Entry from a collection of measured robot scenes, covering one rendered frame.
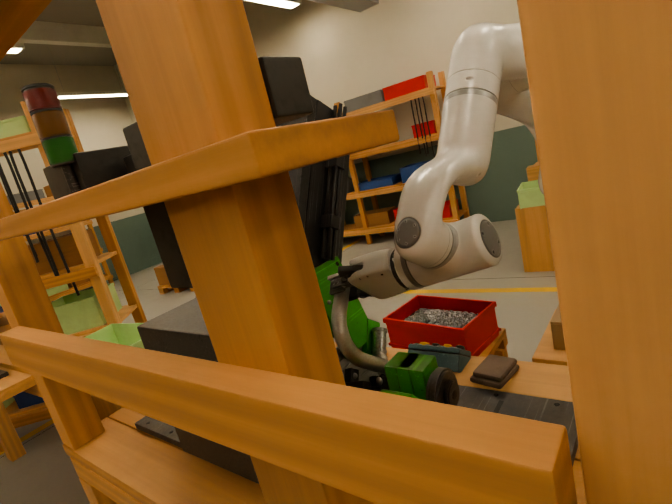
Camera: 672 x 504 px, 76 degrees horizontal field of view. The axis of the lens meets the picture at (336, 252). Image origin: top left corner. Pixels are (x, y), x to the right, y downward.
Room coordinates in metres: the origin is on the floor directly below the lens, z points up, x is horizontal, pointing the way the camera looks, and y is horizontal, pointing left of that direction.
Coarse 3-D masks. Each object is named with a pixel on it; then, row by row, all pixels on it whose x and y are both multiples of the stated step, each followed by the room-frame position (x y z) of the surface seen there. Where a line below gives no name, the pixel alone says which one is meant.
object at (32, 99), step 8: (24, 88) 0.78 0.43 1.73; (32, 88) 0.78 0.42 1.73; (40, 88) 0.79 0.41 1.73; (48, 88) 0.79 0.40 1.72; (24, 96) 0.78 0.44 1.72; (32, 96) 0.78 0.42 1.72; (40, 96) 0.78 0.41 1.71; (48, 96) 0.79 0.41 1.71; (56, 96) 0.81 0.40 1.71; (32, 104) 0.78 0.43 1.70; (40, 104) 0.78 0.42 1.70; (48, 104) 0.79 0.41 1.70; (56, 104) 0.80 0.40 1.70; (32, 112) 0.78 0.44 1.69
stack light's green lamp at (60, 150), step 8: (64, 136) 0.79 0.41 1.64; (48, 144) 0.78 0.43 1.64; (56, 144) 0.78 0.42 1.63; (64, 144) 0.79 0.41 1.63; (72, 144) 0.80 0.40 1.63; (48, 152) 0.78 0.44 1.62; (56, 152) 0.78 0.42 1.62; (64, 152) 0.78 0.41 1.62; (72, 152) 0.79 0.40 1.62; (48, 160) 0.79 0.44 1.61; (56, 160) 0.78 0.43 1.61; (64, 160) 0.78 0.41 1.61; (72, 160) 0.79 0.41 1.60
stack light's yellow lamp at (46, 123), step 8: (40, 112) 0.78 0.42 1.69; (48, 112) 0.78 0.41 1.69; (56, 112) 0.79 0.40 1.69; (32, 120) 0.79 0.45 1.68; (40, 120) 0.78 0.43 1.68; (48, 120) 0.78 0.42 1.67; (56, 120) 0.79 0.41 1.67; (64, 120) 0.80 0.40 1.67; (40, 128) 0.78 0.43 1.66; (48, 128) 0.78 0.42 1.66; (56, 128) 0.79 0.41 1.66; (64, 128) 0.80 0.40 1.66; (40, 136) 0.78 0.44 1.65; (48, 136) 0.78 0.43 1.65; (56, 136) 0.78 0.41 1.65; (72, 136) 0.81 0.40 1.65
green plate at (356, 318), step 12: (324, 264) 0.95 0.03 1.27; (336, 264) 0.98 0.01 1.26; (324, 276) 0.93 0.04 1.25; (324, 288) 0.92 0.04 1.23; (324, 300) 0.90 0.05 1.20; (348, 312) 0.93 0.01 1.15; (360, 312) 0.96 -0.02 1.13; (348, 324) 0.92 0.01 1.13; (360, 324) 0.94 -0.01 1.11; (360, 336) 0.92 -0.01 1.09
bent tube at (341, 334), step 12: (336, 276) 0.82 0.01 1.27; (348, 288) 0.82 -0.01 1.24; (336, 300) 0.80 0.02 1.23; (348, 300) 0.81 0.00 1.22; (336, 312) 0.78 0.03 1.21; (336, 324) 0.77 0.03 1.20; (336, 336) 0.76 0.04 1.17; (348, 336) 0.76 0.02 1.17; (348, 348) 0.76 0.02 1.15; (348, 360) 0.77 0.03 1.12; (360, 360) 0.76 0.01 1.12; (372, 360) 0.78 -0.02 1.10; (384, 360) 0.80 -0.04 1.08; (384, 372) 0.80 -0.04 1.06
